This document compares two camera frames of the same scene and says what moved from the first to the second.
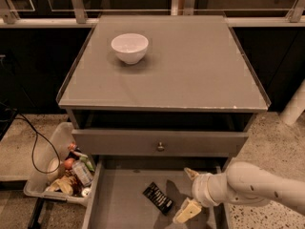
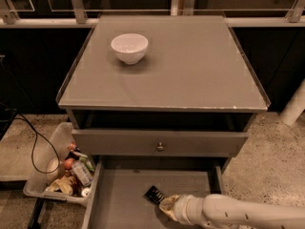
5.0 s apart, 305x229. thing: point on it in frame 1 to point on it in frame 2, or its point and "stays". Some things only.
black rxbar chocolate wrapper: [158, 197] stays
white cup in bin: [52, 165] stays
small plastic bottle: [83, 173] stays
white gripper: [199, 187] to [183, 208]
